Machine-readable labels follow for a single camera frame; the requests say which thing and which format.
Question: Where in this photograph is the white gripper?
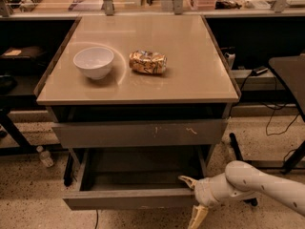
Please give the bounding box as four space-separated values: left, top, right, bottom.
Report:
178 174 237 229

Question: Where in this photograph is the grey drawer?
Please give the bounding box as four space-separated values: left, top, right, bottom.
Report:
64 146 206 210
52 119 227 149

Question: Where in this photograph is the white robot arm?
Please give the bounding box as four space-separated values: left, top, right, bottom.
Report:
178 160 305 229

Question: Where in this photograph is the grey top drawer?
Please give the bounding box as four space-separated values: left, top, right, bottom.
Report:
52 119 227 149

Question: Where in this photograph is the grey drawer cabinet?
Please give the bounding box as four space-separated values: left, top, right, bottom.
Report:
33 14 241 212

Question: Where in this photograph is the black table leg base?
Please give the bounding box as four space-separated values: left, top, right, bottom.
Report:
229 133 258 206

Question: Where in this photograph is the black smartphone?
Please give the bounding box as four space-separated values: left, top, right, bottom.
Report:
252 66 268 76

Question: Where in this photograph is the crushed gold drink can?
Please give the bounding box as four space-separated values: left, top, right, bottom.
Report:
129 51 167 74

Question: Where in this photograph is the clear plastic water bottle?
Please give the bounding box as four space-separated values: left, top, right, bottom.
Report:
36 146 54 168

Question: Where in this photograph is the white ceramic bowl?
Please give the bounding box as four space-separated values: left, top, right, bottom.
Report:
73 47 114 80

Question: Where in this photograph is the black floor cable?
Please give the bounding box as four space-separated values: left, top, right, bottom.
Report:
93 209 100 229

